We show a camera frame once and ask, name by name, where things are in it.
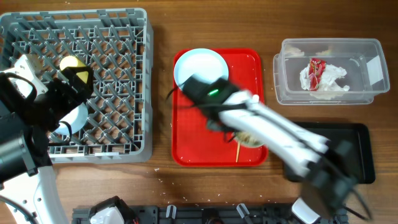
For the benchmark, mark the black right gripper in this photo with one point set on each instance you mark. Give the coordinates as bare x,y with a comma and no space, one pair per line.
213,126

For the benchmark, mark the grey plastic dishwasher rack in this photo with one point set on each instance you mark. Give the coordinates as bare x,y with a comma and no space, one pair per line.
118,45

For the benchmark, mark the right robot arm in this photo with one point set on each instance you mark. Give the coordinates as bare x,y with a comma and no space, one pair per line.
328,169

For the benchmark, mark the clear plastic bin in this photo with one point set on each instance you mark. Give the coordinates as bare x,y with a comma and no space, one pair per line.
363,59

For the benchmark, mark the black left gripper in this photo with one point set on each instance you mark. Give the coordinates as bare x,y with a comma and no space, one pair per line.
85,90

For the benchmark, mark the red plastic tray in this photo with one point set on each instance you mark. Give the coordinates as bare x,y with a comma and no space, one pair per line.
195,146

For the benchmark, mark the black plastic tray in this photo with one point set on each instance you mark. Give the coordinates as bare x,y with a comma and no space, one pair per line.
358,135

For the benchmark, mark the light blue bowl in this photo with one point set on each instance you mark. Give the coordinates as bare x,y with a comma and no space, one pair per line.
76,119

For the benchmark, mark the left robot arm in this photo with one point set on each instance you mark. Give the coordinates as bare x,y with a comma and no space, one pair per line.
28,185

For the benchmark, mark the light blue round plate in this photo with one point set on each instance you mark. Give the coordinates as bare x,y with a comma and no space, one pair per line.
204,64

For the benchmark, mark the white napkin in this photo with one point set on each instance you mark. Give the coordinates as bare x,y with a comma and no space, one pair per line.
328,80

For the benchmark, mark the red snack wrapper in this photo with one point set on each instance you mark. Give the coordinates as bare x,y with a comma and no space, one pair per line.
315,71

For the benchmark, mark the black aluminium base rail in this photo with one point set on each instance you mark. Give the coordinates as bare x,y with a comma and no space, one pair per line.
266,214

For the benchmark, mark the green bowl with food scraps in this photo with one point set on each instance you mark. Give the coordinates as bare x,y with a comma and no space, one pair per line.
246,140

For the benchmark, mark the yellow plastic cup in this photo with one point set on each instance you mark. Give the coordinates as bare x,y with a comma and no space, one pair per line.
72,61

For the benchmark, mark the wooden chopstick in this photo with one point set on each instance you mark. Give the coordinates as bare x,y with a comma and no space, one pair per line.
238,151

